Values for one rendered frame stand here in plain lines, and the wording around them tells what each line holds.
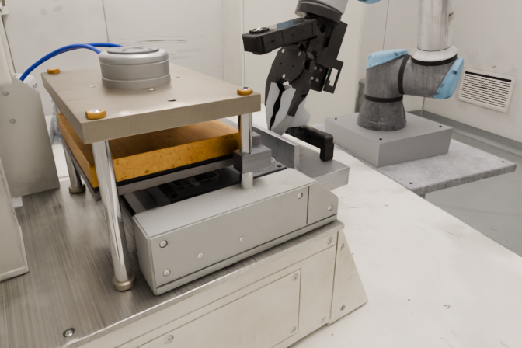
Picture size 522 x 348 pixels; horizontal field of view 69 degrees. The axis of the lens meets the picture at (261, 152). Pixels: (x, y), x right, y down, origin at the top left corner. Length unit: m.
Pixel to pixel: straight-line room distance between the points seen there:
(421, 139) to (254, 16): 1.75
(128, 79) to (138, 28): 2.50
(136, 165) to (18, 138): 0.27
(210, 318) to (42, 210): 0.29
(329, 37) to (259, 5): 2.11
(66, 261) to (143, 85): 0.22
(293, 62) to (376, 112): 0.66
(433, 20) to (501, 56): 2.76
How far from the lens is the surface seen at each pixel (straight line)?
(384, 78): 1.19
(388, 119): 1.21
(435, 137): 1.26
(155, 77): 0.46
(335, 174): 0.57
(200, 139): 0.43
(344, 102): 3.20
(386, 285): 0.72
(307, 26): 0.58
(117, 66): 0.45
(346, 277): 0.59
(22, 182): 0.66
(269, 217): 0.44
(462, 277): 0.79
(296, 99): 0.57
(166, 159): 0.41
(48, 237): 0.55
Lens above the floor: 1.20
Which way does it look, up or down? 22 degrees down
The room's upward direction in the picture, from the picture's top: straight up
